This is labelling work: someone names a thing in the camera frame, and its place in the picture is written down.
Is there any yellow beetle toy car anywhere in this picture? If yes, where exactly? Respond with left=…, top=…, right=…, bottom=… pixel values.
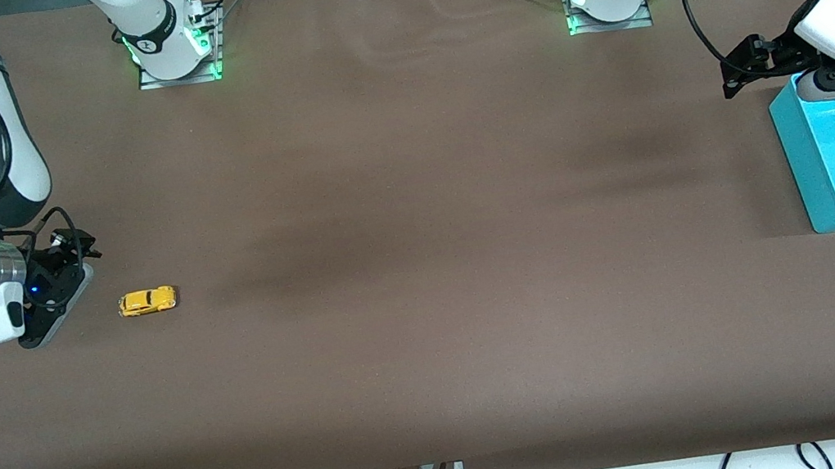
left=115, top=284, right=179, bottom=319

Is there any metal base plate left arm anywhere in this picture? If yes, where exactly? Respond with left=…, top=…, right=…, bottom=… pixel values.
left=563, top=0, right=655, bottom=38

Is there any metal base plate right arm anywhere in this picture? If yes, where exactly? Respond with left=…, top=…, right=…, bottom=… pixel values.
left=132, top=25, right=226, bottom=92

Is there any brown table cover sheet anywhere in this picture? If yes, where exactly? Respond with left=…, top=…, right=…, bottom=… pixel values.
left=0, top=0, right=835, bottom=469

